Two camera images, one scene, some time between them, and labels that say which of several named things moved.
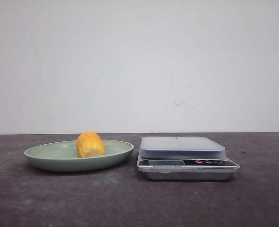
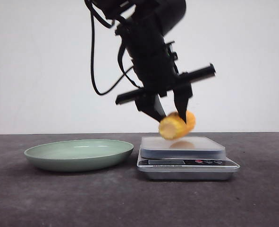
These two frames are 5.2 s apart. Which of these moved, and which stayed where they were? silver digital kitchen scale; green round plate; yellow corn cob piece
Moved: yellow corn cob piece
Stayed: silver digital kitchen scale; green round plate
